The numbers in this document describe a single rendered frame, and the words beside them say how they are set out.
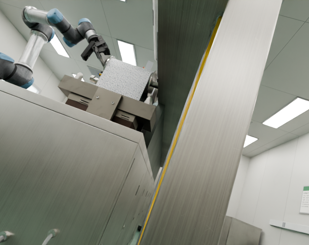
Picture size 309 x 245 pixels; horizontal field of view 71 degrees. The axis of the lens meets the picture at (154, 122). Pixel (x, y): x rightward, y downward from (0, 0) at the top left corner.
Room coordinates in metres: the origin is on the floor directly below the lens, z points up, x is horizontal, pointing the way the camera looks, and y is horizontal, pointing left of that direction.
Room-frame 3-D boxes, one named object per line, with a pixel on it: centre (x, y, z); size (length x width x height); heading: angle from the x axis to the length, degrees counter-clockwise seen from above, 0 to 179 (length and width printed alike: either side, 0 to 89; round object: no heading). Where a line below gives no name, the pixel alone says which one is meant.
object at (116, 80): (1.01, 0.23, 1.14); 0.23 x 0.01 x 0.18; 82
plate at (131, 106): (0.88, 0.21, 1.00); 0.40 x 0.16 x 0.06; 82
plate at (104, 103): (0.79, 0.20, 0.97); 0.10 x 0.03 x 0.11; 82
